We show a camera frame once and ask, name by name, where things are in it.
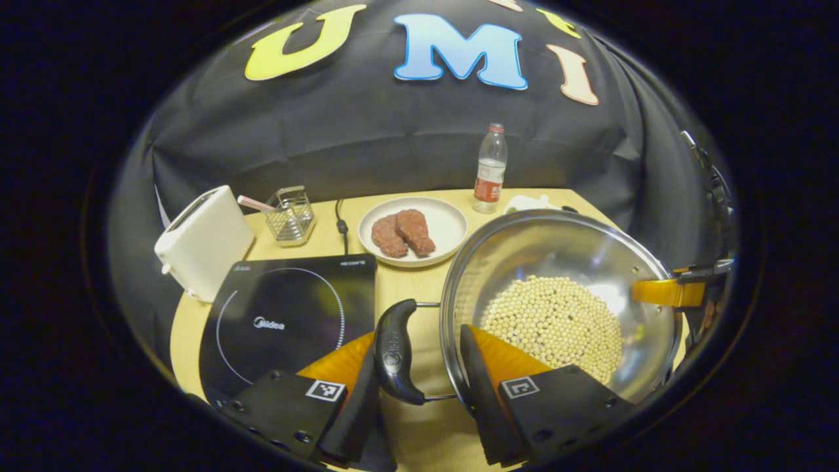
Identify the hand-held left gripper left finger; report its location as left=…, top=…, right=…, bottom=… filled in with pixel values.
left=220, top=331, right=381, bottom=463

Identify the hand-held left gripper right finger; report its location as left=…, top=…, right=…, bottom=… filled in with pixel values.
left=459, top=324, right=635, bottom=467

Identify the steel pot with black handle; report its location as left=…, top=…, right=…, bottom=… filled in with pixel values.
left=374, top=210, right=684, bottom=420

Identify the black induction cooktop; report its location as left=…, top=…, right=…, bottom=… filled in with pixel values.
left=199, top=254, right=397, bottom=472

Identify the pile of soybeans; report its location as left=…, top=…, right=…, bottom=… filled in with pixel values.
left=480, top=275, right=623, bottom=385

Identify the white divided dish of beans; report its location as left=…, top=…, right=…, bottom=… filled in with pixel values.
left=503, top=195, right=564, bottom=215

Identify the white round plate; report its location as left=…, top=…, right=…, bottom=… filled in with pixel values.
left=358, top=197, right=469, bottom=268

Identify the clear plastic water bottle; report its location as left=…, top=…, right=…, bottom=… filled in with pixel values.
left=473, top=123, right=509, bottom=214

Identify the white toaster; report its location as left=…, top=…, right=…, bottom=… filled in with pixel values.
left=154, top=185, right=255, bottom=304

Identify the black backdrop cloth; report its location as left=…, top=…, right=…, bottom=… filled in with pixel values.
left=108, top=0, right=738, bottom=368

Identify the black power cable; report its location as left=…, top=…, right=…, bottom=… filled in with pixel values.
left=335, top=199, right=349, bottom=256

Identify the wire mesh basket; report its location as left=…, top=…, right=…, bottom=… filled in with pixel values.
left=265, top=186, right=317, bottom=248

